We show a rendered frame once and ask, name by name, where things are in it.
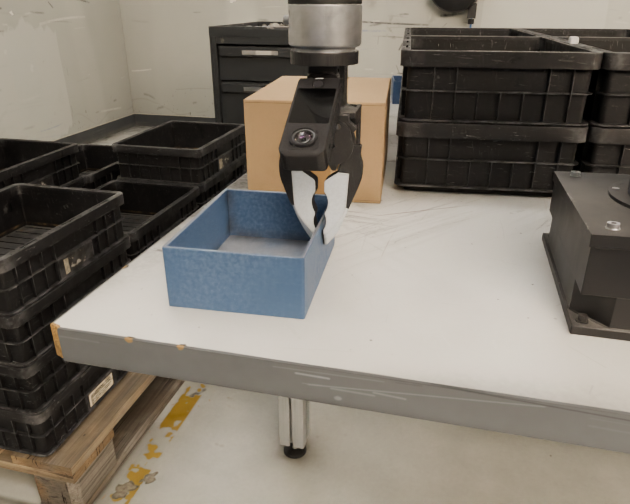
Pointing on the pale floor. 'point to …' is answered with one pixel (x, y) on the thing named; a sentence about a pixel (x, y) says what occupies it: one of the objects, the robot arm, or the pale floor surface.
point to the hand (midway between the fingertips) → (320, 235)
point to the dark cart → (247, 65)
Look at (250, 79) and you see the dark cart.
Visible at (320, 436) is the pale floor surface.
